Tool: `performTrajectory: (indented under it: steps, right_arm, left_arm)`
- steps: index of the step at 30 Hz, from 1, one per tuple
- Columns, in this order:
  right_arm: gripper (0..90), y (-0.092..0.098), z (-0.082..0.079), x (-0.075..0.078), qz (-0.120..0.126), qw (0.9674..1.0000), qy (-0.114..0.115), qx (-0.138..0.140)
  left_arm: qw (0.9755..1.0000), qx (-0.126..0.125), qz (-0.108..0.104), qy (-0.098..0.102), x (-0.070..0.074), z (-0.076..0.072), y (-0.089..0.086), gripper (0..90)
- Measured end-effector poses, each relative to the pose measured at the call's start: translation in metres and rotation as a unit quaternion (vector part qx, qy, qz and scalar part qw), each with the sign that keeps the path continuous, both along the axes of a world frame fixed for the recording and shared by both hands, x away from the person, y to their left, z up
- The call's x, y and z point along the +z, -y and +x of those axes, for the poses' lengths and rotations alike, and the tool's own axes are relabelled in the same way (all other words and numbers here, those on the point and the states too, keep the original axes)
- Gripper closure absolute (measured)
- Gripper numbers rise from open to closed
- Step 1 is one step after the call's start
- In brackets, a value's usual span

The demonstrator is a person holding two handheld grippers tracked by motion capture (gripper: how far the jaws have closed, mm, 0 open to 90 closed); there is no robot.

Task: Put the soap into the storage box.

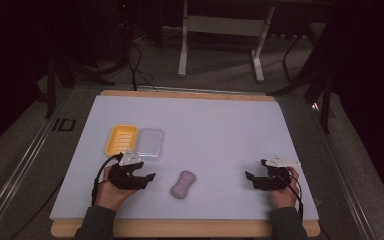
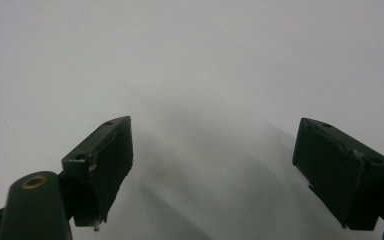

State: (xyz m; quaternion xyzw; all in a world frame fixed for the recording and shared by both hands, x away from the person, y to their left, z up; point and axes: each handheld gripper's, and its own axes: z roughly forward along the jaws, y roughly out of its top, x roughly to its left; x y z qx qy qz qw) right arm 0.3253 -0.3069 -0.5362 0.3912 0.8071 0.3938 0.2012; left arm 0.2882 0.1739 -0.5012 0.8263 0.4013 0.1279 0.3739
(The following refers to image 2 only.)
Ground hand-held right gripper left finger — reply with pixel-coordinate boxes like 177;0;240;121
60;115;135;232

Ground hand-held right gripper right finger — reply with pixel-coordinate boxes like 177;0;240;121
291;117;384;232

